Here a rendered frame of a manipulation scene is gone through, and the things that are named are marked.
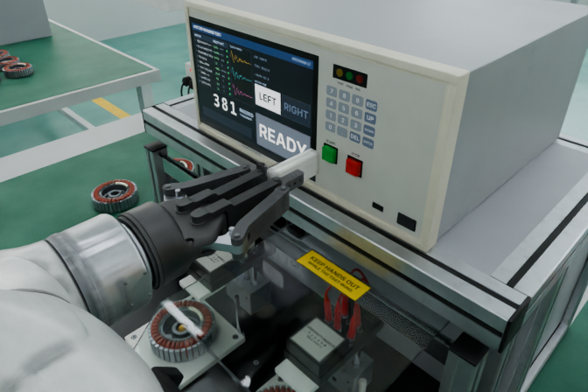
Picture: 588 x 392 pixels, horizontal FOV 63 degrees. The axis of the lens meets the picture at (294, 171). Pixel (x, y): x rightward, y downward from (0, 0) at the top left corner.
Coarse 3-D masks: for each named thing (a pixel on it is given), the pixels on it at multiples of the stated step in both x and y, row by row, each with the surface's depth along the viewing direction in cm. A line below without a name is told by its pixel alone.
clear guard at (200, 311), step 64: (256, 256) 60; (192, 320) 52; (256, 320) 52; (320, 320) 52; (384, 320) 52; (448, 320) 52; (192, 384) 48; (256, 384) 45; (320, 384) 45; (384, 384) 45
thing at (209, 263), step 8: (256, 240) 89; (208, 256) 82; (216, 256) 82; (224, 256) 82; (192, 264) 81; (200, 264) 80; (208, 264) 80; (216, 264) 80; (192, 272) 82; (200, 272) 80; (208, 272) 78; (184, 280) 83; (192, 280) 83
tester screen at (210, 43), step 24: (192, 24) 70; (216, 48) 68; (240, 48) 64; (264, 48) 60; (216, 72) 70; (240, 72) 66; (264, 72) 62; (288, 72) 59; (312, 72) 56; (240, 96) 68; (240, 120) 70; (288, 120) 62
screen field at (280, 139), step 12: (264, 120) 66; (264, 132) 67; (276, 132) 65; (288, 132) 63; (300, 132) 61; (264, 144) 68; (276, 144) 66; (288, 144) 64; (300, 144) 62; (288, 156) 65
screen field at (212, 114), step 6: (204, 108) 76; (210, 108) 75; (204, 114) 77; (210, 114) 75; (216, 114) 74; (216, 120) 75; (222, 120) 74; (228, 120) 72; (228, 126) 73; (234, 126) 72; (240, 126) 71; (246, 126) 70; (240, 132) 71; (246, 132) 70
